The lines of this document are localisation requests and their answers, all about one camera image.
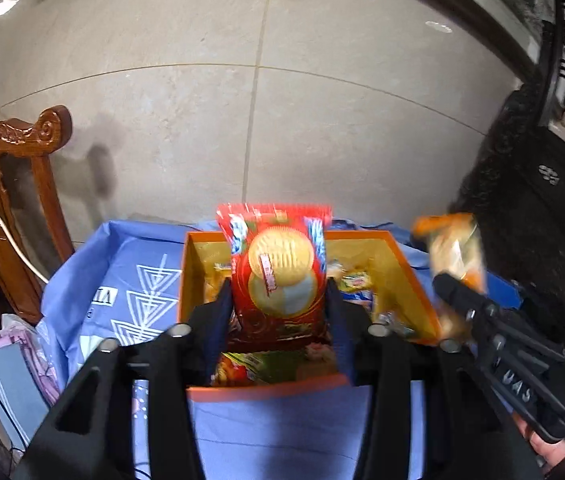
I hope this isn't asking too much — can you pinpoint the red biscuit packet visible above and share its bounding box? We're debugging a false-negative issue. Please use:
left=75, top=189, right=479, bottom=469
left=216, top=202, right=334, bottom=346

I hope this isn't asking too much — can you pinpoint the pink plastic bag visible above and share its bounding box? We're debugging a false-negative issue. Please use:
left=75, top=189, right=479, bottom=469
left=0, top=312, right=63, bottom=406

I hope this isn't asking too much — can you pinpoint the carved brown wooden chair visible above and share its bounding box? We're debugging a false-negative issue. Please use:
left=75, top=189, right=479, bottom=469
left=0, top=105, right=76, bottom=321

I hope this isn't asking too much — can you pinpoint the pastry packet with orange label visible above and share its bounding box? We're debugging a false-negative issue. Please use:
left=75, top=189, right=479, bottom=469
left=411, top=212, right=489, bottom=341

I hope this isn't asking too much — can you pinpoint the dark carved wooden furniture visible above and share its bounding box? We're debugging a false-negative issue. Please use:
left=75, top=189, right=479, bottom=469
left=449, top=0, right=565, bottom=411

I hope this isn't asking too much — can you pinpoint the white power cable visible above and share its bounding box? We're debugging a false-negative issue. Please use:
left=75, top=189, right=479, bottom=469
left=0, top=80, right=50, bottom=286

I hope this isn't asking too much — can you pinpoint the person's right hand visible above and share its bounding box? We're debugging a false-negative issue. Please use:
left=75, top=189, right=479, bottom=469
left=515, top=412, right=565, bottom=473

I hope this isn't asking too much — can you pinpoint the orange cardboard box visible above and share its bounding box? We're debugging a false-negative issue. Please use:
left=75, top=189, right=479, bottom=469
left=177, top=230, right=440, bottom=403

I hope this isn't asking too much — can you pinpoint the yellow-orange snack packet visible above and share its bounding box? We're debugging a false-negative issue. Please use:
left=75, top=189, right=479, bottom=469
left=215, top=352, right=253, bottom=387

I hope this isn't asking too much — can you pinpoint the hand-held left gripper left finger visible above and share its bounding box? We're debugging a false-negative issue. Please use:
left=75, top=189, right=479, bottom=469
left=12, top=280, right=234, bottom=480

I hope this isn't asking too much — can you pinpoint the light blue paper bag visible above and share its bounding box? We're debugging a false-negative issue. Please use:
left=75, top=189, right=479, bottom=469
left=0, top=350, right=48, bottom=453

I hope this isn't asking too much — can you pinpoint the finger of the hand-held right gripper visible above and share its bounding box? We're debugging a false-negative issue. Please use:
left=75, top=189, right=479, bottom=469
left=433, top=271, right=507, bottom=342

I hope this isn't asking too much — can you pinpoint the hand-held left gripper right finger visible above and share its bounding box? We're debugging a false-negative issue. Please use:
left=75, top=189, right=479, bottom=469
left=325, top=280, right=545, bottom=480

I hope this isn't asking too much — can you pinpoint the green nut packet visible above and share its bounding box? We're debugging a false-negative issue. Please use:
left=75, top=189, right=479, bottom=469
left=250, top=352, right=313, bottom=385

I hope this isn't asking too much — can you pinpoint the blue printed tablecloth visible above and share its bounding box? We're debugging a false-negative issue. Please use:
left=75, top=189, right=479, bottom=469
left=42, top=217, right=523, bottom=480

